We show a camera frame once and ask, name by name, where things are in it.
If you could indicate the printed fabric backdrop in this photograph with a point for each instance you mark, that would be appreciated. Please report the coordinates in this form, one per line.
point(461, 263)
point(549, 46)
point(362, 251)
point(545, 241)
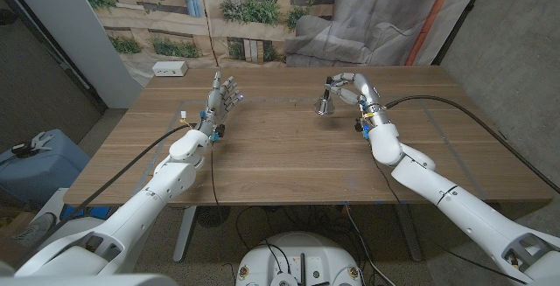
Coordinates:
point(262, 36)

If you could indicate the black and white hand tool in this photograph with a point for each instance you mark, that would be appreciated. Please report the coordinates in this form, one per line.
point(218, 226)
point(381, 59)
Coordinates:
point(32, 145)

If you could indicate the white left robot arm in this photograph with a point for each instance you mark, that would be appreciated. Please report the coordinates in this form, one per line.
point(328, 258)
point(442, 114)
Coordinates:
point(144, 198)

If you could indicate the blue plastic container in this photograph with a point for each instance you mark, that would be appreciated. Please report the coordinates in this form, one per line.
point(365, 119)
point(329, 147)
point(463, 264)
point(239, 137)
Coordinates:
point(48, 172)

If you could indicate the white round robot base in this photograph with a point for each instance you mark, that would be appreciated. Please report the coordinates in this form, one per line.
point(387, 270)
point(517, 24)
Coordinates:
point(302, 251)

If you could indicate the grey table leg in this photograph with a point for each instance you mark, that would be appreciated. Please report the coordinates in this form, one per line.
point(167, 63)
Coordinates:
point(411, 242)

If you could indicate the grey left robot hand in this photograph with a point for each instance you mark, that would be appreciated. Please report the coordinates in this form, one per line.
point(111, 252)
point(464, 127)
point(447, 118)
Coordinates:
point(214, 102)

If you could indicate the white robot torso rim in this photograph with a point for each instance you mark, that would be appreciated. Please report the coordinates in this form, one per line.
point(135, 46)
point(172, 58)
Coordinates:
point(87, 281)

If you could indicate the black round floor stand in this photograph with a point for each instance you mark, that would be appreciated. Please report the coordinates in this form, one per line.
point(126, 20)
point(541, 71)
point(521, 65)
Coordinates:
point(213, 216)

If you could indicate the white partition panel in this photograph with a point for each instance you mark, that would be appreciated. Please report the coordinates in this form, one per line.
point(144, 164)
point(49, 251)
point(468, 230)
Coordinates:
point(74, 28)

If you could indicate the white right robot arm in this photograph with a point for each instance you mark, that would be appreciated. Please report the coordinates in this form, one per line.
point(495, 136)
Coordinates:
point(472, 220)

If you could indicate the black backdrop pole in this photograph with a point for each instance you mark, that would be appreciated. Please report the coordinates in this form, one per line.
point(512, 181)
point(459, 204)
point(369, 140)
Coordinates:
point(464, 17)

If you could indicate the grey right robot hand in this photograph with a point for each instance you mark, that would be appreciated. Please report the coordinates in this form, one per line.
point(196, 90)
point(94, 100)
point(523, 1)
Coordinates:
point(367, 91)

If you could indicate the white power strip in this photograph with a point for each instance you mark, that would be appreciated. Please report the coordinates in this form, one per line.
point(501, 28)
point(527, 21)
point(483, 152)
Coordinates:
point(170, 68)

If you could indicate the grey sneaker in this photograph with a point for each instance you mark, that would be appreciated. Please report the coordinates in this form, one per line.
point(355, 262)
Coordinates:
point(37, 229)

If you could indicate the white table leg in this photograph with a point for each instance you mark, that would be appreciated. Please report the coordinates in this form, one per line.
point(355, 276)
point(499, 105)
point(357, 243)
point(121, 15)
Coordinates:
point(184, 238)

